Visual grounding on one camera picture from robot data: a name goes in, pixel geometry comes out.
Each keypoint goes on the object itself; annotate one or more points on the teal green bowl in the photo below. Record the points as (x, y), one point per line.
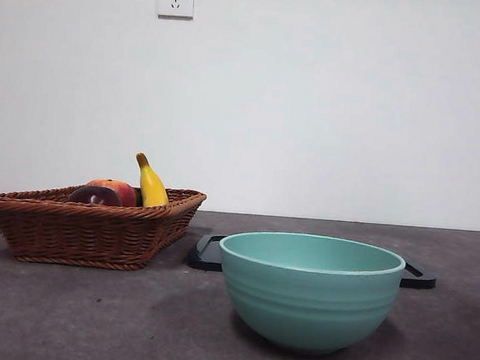
(307, 308)

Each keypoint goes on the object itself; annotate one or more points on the dark red plum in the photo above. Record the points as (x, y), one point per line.
(95, 196)

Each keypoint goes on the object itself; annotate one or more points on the black tray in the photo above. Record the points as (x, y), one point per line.
(206, 256)

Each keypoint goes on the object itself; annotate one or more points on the yellow banana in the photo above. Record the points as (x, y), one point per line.
(152, 186)

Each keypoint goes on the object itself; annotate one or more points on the green avocado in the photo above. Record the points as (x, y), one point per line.
(138, 197)

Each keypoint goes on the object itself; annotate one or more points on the red yellow apple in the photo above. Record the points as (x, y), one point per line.
(121, 188)

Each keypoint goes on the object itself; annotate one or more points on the brown wicker basket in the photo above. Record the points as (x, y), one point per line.
(83, 235)

